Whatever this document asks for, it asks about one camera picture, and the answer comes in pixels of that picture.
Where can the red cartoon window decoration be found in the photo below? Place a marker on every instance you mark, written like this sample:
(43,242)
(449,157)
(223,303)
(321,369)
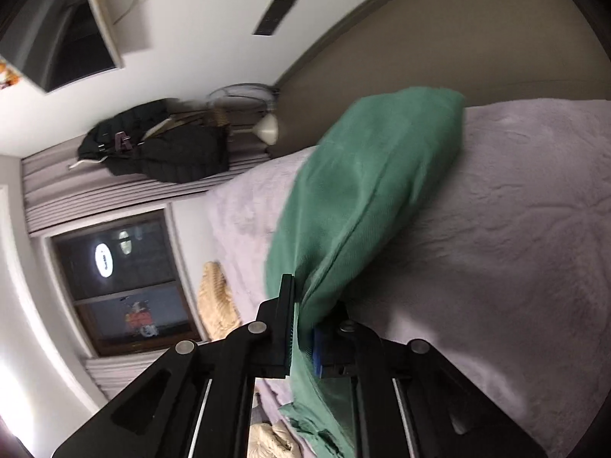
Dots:
(139,320)

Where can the black ceiling vent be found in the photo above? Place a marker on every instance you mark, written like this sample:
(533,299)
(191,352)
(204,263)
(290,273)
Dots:
(285,2)

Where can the green garment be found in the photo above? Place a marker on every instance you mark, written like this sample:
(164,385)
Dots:
(363,191)

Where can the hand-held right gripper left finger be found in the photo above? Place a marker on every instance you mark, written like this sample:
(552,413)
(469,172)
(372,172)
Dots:
(288,329)

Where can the purple plush blanket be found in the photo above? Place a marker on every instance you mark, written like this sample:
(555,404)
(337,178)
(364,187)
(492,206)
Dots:
(501,248)

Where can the white lamp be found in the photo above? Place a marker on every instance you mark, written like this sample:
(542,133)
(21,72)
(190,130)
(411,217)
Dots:
(266,129)

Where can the beige padded headboard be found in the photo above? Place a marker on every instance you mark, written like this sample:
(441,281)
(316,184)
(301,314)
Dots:
(429,47)

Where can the dark framed window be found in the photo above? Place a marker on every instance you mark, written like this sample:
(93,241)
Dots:
(129,276)

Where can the dark wardrobe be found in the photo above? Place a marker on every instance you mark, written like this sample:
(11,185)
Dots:
(52,43)

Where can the white air conditioner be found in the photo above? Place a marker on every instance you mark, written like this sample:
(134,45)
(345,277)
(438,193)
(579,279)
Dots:
(121,14)

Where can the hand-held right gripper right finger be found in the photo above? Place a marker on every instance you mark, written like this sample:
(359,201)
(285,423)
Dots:
(319,354)

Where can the grey curtain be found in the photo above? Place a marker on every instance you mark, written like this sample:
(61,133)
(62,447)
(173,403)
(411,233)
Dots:
(119,372)
(95,186)

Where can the black jacket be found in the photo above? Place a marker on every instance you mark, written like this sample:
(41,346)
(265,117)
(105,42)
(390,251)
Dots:
(176,155)

